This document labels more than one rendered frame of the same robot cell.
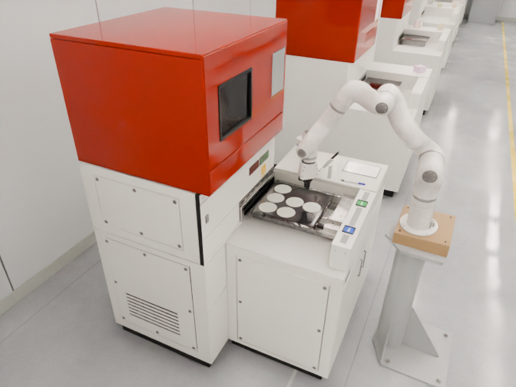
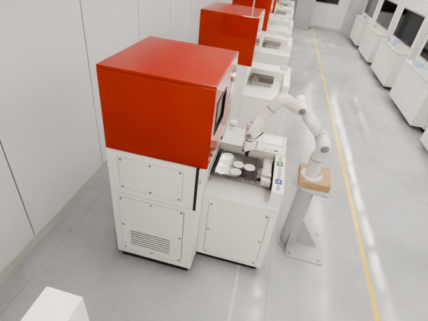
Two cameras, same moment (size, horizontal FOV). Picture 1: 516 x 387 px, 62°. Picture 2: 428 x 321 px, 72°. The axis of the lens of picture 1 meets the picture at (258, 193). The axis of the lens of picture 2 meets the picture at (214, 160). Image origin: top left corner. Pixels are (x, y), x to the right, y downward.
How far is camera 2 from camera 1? 0.66 m
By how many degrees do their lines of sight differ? 14
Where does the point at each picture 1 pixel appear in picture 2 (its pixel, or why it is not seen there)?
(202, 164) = (204, 151)
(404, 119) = (311, 116)
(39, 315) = (58, 251)
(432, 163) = (327, 142)
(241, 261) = (212, 204)
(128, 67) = (158, 90)
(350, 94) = (281, 102)
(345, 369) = (267, 261)
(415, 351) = (302, 245)
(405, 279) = (302, 206)
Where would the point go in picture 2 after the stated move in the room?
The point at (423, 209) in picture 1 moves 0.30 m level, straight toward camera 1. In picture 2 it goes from (317, 167) to (319, 188)
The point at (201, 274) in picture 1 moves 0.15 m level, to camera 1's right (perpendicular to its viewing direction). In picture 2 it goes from (192, 216) to (211, 214)
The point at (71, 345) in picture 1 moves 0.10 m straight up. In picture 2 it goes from (88, 269) to (87, 262)
